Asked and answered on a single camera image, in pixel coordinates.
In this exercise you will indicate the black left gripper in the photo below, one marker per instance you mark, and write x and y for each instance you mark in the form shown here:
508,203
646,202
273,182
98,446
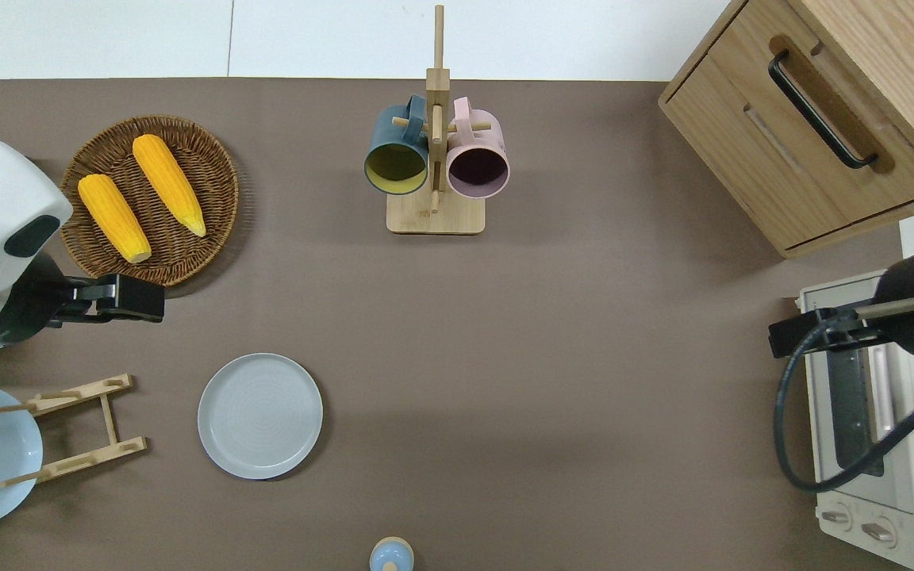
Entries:
136,300

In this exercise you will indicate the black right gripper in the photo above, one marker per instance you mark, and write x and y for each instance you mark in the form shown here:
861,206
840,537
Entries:
794,337

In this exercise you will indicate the gray round plate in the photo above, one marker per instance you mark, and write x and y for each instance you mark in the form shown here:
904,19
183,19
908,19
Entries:
260,416

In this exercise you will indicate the wooden plate rack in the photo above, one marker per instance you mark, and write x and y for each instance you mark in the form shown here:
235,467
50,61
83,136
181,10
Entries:
84,457

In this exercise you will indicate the brown wicker basket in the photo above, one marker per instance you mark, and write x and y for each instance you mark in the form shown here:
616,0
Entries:
179,262

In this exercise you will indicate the short yellow corn cob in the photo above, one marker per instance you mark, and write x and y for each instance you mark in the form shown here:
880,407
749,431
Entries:
114,218

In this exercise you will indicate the long yellow corn cob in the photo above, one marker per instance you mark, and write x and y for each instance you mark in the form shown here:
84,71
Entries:
170,184

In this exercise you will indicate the wooden drawer cabinet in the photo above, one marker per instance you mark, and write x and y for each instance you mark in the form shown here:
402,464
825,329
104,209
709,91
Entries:
743,119

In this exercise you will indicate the teal mug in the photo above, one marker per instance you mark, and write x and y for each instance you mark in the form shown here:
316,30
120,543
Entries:
393,136

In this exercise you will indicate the wooden mug tree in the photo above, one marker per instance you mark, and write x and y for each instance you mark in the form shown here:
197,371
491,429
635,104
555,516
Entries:
435,218

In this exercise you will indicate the pink mug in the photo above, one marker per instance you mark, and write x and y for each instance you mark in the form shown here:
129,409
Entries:
482,139

